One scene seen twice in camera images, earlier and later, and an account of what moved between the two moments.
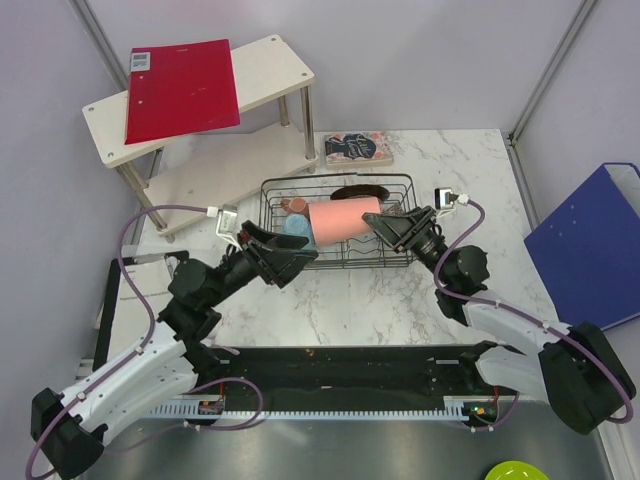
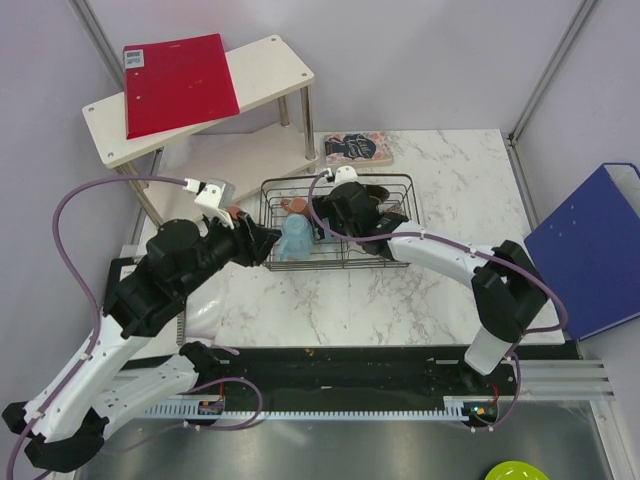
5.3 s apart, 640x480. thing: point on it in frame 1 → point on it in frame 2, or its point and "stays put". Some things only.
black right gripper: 399,230 → 324,209
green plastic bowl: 515,470 stays put
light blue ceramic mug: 298,224 stays put
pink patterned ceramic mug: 296,205 stays put
